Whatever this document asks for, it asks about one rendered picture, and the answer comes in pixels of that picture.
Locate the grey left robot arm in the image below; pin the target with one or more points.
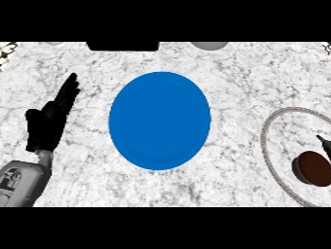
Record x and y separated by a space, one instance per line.
17 181

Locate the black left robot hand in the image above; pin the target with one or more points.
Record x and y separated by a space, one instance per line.
48 120

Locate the round marble-patterned placemat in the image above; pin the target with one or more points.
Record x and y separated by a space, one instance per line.
289 129

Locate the black rectangular appliance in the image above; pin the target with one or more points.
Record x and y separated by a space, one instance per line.
123 46

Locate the dark brown round disc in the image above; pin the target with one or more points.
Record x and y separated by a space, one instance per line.
314 168

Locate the grey round object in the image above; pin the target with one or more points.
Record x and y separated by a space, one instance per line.
209 45

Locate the blue oval plate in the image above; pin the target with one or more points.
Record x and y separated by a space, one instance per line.
160 120

